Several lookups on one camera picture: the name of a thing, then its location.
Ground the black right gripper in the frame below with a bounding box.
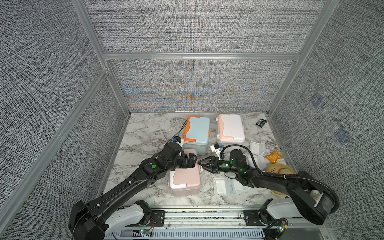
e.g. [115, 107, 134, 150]
[198, 157, 241, 176]

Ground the pink white medicine box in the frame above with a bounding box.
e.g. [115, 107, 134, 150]
[168, 163, 203, 197]

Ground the blue orange medicine box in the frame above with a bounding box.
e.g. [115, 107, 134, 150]
[183, 116, 211, 156]

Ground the white pink medicine chest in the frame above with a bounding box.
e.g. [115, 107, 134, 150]
[217, 114, 245, 146]

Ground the clear plastic gauze box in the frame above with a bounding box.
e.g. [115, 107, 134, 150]
[250, 142, 267, 170]

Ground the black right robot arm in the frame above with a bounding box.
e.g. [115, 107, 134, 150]
[197, 145, 340, 225]

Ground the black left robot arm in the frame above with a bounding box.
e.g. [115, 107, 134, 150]
[69, 142, 198, 240]

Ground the black foil sachet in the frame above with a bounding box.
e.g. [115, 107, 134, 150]
[256, 119, 268, 128]

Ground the orange plastic toy piece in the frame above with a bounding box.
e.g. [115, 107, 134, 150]
[266, 150, 283, 164]

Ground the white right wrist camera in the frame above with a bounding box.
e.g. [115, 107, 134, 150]
[210, 144, 224, 158]

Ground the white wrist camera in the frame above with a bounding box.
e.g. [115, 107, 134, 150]
[210, 144, 224, 158]
[172, 136, 184, 147]

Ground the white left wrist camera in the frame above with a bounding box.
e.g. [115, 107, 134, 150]
[172, 136, 184, 147]

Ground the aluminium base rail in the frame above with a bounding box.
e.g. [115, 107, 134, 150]
[80, 206, 334, 240]

